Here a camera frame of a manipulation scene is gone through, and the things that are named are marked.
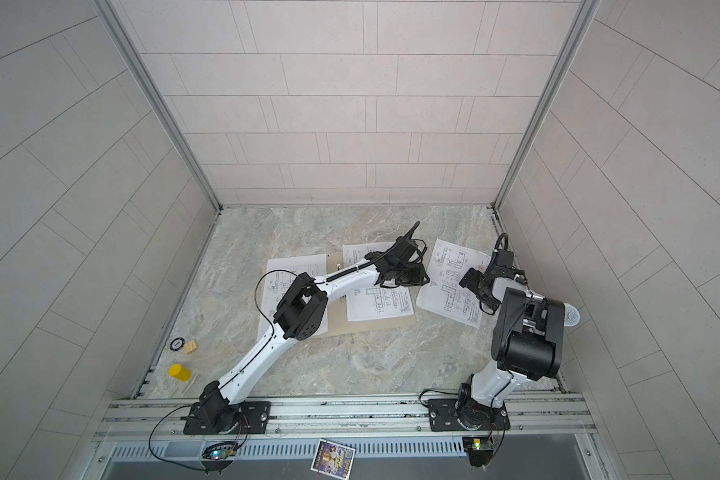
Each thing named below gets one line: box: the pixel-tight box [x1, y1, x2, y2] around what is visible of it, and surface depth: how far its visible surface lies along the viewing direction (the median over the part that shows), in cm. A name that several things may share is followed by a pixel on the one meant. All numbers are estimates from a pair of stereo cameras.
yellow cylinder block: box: [168, 363, 193, 382], surface depth 75 cm
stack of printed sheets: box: [416, 238, 491, 329], surface depth 96 cm
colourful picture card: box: [310, 439, 356, 480], surface depth 66 cm
